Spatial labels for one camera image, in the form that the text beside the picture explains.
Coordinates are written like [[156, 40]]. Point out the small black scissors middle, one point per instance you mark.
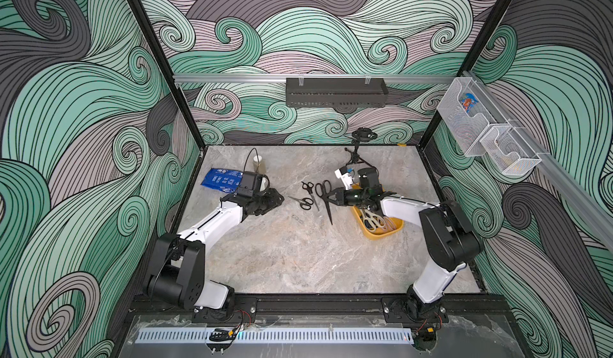
[[305, 203]]

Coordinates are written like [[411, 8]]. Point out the aluminium wall rail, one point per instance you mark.
[[187, 78], [595, 217]]

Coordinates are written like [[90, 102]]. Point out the small spice bottle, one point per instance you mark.
[[259, 164]]

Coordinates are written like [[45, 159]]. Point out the aluminium wall rail right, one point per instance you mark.
[[595, 217]]

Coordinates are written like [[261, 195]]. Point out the blue snack bag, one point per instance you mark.
[[224, 180]]

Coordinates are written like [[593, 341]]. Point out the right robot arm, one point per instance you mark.
[[450, 238]]

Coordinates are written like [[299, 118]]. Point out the pink scissors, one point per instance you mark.
[[389, 224]]

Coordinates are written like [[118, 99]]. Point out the small black scissors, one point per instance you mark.
[[305, 203], [309, 187]]

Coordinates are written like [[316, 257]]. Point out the black wall shelf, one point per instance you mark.
[[337, 93]]

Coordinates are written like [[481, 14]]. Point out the cream kitchen scissors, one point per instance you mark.
[[371, 221]]

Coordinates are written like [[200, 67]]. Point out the aluminium wall rail back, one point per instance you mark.
[[187, 78]]

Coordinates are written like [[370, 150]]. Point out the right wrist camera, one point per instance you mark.
[[365, 177]]

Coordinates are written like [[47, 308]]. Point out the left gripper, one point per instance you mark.
[[272, 194]]

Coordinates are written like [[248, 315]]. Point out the small clear wall bin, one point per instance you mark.
[[509, 151]]

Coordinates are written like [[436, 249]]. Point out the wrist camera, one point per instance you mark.
[[365, 177], [251, 184]]

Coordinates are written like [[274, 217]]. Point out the large black scissors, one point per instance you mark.
[[324, 189]]

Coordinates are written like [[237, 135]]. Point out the large clear wall bin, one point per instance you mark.
[[464, 109]]

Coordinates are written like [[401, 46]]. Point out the small black scissors upper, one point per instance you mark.
[[309, 187]]

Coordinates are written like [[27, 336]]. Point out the black mini tripod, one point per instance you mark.
[[359, 137]]

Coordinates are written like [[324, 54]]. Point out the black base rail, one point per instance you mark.
[[392, 308]]

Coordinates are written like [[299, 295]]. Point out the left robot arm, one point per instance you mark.
[[176, 269]]

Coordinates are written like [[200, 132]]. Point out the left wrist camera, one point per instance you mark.
[[251, 184]]

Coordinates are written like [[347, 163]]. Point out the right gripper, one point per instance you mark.
[[342, 197]]

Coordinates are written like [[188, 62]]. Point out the yellow storage box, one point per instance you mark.
[[379, 233]]

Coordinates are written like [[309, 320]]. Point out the white slotted cable duct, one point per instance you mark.
[[281, 335]]

